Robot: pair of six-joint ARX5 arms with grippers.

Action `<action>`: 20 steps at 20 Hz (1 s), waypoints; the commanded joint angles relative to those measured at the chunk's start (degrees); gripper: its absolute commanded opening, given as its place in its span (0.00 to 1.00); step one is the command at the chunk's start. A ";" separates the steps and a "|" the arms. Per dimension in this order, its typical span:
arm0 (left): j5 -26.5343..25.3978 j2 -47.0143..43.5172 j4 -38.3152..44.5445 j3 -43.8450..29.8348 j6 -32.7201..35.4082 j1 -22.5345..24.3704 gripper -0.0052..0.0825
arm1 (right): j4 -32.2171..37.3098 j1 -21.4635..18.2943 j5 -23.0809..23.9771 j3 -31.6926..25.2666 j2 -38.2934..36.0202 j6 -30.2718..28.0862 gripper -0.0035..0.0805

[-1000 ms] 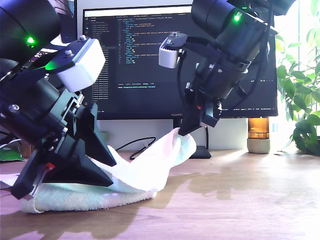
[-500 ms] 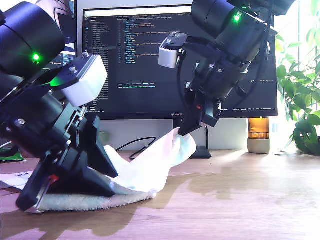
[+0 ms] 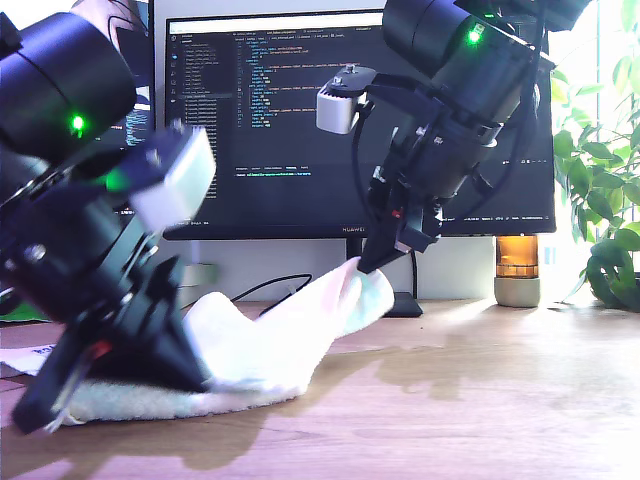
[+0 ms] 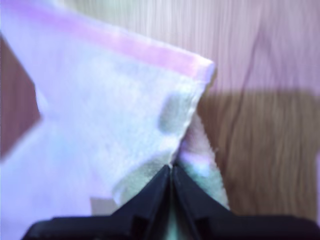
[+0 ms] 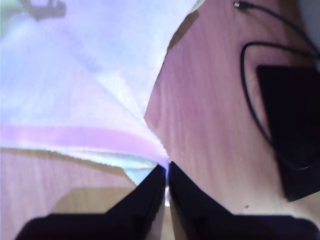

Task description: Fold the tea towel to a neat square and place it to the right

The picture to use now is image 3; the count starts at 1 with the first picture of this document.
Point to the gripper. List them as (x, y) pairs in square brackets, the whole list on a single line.
[(440, 160)]

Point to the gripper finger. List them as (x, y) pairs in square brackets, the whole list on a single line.
[(130, 375), (165, 330)]

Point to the white pastel striped tea towel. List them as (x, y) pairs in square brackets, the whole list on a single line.
[(260, 350)]

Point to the long white flat box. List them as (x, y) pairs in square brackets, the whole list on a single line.
[(205, 275)]

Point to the black Huawei monitor on stand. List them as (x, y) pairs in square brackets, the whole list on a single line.
[(280, 200)]

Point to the green snack bag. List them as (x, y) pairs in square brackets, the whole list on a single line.
[(25, 314)]

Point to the amber glass jar grey base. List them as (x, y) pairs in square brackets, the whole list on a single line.
[(515, 260)]

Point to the black monitor with terminal windows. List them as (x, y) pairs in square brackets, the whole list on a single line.
[(140, 127)]

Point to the green potted leafy plant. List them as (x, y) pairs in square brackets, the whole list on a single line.
[(600, 180)]

